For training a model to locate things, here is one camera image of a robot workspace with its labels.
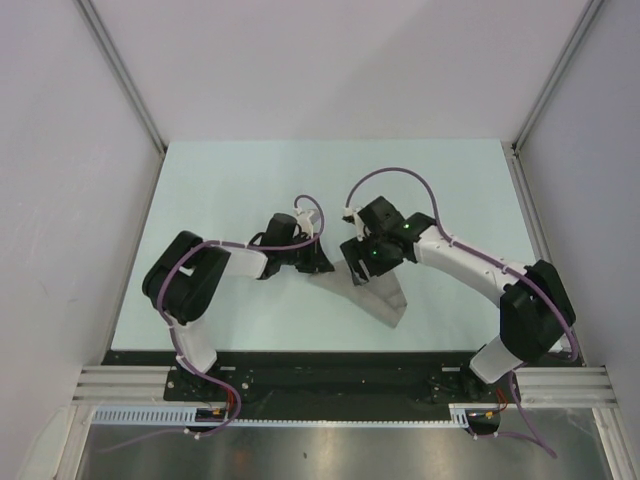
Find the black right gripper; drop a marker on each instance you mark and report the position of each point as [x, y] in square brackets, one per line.
[355, 250]

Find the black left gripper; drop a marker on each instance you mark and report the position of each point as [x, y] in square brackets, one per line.
[316, 260]

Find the grey cloth napkin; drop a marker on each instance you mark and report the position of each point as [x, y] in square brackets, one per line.
[382, 297]

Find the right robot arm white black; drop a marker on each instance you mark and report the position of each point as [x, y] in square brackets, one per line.
[534, 309]

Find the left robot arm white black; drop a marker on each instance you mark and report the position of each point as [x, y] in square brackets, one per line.
[182, 282]

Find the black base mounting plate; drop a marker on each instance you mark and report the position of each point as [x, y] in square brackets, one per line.
[333, 387]

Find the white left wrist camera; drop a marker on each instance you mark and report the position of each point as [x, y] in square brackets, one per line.
[306, 220]

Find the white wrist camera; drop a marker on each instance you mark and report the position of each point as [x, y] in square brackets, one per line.
[306, 220]
[352, 216]

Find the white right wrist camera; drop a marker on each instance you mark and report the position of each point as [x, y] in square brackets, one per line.
[352, 216]

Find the white slotted cable duct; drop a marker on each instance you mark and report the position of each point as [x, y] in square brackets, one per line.
[145, 415]

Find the left aluminium corner post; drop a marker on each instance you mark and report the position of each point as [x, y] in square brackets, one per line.
[121, 73]

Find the aluminium corner post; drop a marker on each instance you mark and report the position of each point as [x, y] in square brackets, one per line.
[121, 73]
[577, 37]

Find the right aluminium corner post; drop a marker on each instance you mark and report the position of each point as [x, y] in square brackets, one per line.
[577, 37]

